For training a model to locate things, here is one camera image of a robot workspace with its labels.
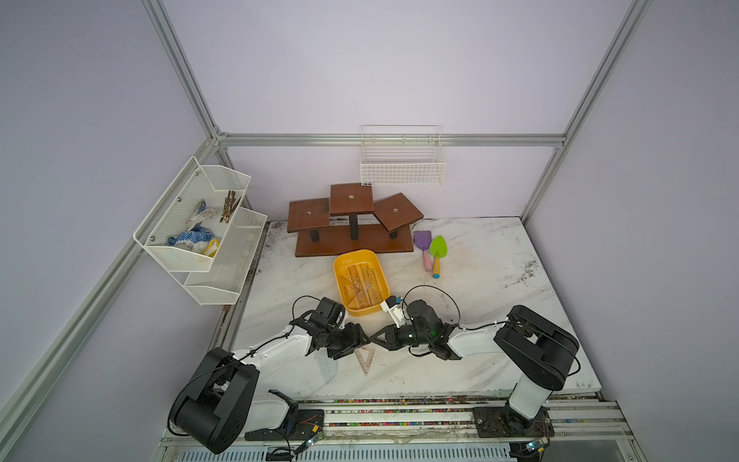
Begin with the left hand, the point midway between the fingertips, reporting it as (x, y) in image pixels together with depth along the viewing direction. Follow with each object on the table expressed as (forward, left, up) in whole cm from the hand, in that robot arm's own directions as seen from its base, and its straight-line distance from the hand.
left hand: (362, 347), depth 85 cm
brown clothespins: (+31, +38, +30) cm, 57 cm away
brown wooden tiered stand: (+43, +6, +11) cm, 45 cm away
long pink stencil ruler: (+23, 0, -1) cm, 23 cm away
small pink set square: (-2, -1, -3) cm, 4 cm away
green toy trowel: (+40, -29, -1) cm, 49 cm away
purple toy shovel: (+45, -23, -2) cm, 50 cm away
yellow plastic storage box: (+15, +4, -1) cm, 16 cm away
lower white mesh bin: (+18, +45, +8) cm, 49 cm away
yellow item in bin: (+15, +38, +29) cm, 50 cm away
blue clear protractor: (-5, +10, -3) cm, 12 cm away
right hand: (+1, -4, +1) cm, 4 cm away
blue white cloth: (+16, +40, +32) cm, 54 cm away
